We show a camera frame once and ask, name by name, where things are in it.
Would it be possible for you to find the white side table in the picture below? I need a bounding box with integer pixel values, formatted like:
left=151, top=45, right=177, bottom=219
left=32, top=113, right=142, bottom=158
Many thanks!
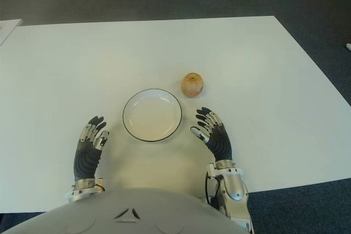
left=0, top=19, right=22, bottom=46

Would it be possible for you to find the red yellow apple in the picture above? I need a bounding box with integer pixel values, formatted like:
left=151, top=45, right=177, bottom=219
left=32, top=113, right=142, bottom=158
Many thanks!
left=180, top=72, right=204, bottom=98

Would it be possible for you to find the white plate black rim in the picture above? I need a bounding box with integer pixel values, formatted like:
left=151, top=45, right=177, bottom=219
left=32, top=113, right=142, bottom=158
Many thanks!
left=122, top=88, right=183, bottom=143

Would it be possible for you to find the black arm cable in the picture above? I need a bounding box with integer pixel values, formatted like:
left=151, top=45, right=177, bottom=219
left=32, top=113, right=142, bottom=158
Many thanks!
left=205, top=174, right=224, bottom=204

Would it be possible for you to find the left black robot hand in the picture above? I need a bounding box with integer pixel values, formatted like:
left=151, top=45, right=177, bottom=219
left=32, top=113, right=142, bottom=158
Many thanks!
left=72, top=115, right=110, bottom=182

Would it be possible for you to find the grey robot torso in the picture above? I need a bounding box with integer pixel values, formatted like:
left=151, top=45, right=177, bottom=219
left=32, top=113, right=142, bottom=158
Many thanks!
left=0, top=187, right=247, bottom=234

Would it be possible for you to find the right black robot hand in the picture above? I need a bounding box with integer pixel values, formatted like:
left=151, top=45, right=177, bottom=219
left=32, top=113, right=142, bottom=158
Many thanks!
left=190, top=106, right=234, bottom=162

